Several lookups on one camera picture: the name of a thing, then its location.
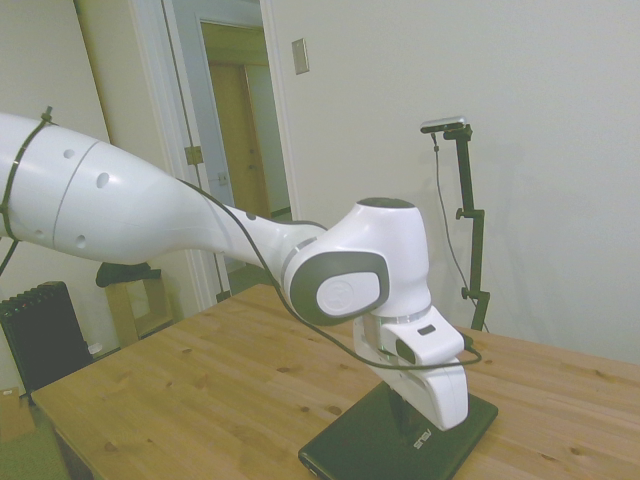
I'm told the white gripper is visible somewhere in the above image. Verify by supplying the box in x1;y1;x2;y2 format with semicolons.
368;358;470;437

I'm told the black ASUS laptop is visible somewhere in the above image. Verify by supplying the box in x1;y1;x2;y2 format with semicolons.
298;381;500;480

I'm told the open cardboard box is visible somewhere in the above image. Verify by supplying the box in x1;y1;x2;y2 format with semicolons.
103;276;175;347

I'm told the black cloth bundle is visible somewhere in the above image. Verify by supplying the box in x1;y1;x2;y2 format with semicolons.
95;260;163;289

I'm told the black radiator heater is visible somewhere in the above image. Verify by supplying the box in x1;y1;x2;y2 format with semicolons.
0;280;94;394

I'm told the white open door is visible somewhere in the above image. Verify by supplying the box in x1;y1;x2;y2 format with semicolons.
73;0;232;303

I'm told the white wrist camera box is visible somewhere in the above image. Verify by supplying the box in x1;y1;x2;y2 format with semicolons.
351;305;464;374

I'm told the black camera stand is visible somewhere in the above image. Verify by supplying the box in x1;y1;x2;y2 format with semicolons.
441;124;493;333

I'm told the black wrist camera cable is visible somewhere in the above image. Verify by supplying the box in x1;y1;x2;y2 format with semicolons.
175;178;483;372

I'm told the thin grey camera cable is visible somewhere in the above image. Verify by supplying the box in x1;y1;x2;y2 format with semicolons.
429;131;475;302

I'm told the grey camera bar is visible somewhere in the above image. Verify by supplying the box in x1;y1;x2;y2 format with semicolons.
420;115;470;135

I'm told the grey wall switch plate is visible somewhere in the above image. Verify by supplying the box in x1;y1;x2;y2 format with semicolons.
291;37;310;77

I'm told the black zip tie strap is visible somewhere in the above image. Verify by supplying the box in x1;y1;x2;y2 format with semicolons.
0;105;57;242

